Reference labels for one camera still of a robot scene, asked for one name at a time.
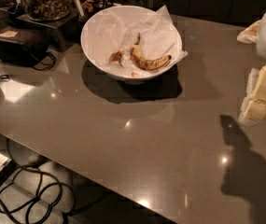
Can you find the spotted ripe banana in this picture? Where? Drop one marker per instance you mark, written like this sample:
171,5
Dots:
143,63

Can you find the glass jar of nuts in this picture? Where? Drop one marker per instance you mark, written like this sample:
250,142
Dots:
47,10

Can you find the white ceramic bowl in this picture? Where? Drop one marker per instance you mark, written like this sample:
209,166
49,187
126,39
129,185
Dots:
98,52

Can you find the white paper liner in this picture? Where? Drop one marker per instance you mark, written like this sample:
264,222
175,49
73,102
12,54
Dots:
120,27

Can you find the small banana peel piece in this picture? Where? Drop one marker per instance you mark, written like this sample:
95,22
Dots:
116,56

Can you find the dark metal stand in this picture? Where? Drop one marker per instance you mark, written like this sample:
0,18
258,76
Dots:
62,34

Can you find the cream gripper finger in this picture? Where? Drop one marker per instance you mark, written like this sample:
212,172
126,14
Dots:
253,108
249,34

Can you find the black box device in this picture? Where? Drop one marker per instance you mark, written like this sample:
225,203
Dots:
22,47

